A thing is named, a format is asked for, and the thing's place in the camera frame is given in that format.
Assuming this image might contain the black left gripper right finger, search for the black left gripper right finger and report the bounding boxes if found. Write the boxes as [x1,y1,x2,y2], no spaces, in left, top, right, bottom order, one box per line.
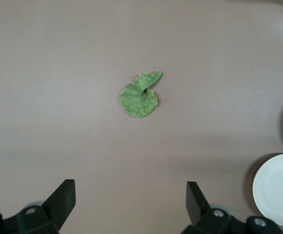
[181,181,283,234]

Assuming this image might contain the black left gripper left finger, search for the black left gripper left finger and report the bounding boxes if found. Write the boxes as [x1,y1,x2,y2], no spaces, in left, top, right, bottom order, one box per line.
[0,179,77,234]

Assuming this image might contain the green lettuce leaf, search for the green lettuce leaf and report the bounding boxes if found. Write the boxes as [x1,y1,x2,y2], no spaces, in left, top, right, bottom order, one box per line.
[118,70,163,118]

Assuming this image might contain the beige plate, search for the beige plate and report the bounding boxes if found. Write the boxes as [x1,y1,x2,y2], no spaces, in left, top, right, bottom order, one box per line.
[252,153,283,228]

